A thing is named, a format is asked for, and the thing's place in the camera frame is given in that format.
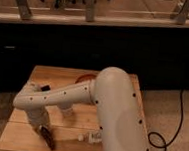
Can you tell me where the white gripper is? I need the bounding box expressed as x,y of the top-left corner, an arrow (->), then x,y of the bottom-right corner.
26,107 -> 55,150

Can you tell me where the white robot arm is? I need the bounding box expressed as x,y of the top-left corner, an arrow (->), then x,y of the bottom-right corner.
13,67 -> 150,151

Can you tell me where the white plastic bottle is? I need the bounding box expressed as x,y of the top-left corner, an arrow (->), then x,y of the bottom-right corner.
78,131 -> 102,144

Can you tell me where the small black block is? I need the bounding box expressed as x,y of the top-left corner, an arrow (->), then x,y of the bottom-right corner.
41,85 -> 51,91

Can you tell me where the orange bowl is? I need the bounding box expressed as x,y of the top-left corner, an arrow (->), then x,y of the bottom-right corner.
75,73 -> 96,83

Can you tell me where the black cable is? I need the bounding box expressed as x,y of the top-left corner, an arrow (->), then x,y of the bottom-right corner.
146,85 -> 187,151

